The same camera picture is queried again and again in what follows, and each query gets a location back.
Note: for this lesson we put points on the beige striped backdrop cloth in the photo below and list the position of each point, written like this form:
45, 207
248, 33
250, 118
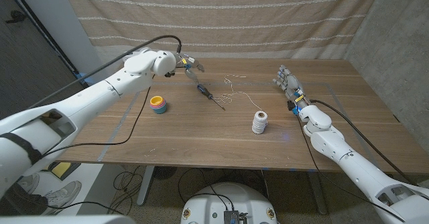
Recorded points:
234, 16

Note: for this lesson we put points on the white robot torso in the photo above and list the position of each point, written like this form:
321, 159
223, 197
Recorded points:
211, 204

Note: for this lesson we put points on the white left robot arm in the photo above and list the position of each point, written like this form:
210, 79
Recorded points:
83, 100

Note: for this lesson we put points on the grey table leg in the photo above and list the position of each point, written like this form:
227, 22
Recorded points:
317, 194
145, 185

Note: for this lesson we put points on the black round floor object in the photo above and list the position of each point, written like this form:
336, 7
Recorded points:
164, 172

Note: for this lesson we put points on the grey torso electronics module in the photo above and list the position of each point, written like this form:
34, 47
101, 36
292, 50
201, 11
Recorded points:
232, 217

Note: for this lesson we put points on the grey sneaker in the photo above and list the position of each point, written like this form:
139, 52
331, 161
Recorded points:
28, 183
63, 195

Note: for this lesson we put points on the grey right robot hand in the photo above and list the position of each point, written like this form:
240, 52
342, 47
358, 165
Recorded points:
292, 86

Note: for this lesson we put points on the dark trouser leg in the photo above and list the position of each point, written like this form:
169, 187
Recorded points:
23, 198

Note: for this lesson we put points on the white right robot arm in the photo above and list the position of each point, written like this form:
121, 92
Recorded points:
352, 163

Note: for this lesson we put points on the yellow floor item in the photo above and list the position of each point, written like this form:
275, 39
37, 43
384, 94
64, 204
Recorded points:
62, 169

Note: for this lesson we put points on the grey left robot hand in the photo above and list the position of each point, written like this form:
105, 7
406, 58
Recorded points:
187, 63

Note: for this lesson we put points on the stacked colourful cups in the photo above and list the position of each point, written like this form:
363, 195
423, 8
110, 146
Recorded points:
158, 104

